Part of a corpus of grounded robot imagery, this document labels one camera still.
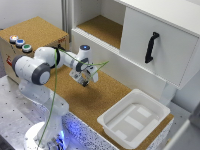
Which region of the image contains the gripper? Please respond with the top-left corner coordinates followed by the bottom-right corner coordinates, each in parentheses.
top-left (69, 64), bottom-right (100, 84)

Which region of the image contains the white cabinet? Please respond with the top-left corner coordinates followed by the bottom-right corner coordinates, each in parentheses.
top-left (70, 0), bottom-right (200, 108)

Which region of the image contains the white plastic box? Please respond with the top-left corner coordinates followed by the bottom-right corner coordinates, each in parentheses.
top-left (96, 88), bottom-right (172, 150)

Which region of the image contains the green button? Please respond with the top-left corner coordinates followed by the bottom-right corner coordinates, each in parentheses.
top-left (21, 43), bottom-right (34, 54)

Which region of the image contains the blue button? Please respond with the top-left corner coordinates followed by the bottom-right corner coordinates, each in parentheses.
top-left (15, 38), bottom-right (26, 49)

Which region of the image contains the red button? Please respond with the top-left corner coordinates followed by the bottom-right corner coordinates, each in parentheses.
top-left (8, 34), bottom-right (20, 45)

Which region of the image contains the white sliding door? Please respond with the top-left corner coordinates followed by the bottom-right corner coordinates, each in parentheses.
top-left (119, 6), bottom-right (200, 90)

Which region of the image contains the green cable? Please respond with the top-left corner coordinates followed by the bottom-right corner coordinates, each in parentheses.
top-left (35, 48), bottom-right (110, 150)

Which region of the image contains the black door handle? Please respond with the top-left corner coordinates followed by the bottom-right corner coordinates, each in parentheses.
top-left (144, 31), bottom-right (161, 65)

